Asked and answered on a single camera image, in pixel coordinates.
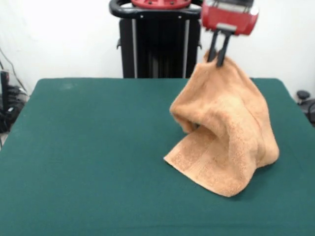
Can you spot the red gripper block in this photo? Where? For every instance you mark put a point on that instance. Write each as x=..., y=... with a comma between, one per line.
x=229, y=16

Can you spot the tan terry towel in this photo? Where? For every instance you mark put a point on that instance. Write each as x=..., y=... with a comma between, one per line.
x=221, y=123

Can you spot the red robot base disc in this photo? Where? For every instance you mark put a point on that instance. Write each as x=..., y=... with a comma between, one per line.
x=160, y=4

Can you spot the round black knob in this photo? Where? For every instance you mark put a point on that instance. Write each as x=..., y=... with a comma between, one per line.
x=302, y=94

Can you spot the dark grey chair base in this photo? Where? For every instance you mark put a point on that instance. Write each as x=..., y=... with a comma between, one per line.
x=310, y=110

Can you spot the dark green table cloth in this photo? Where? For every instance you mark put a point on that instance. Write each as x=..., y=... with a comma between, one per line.
x=98, y=147

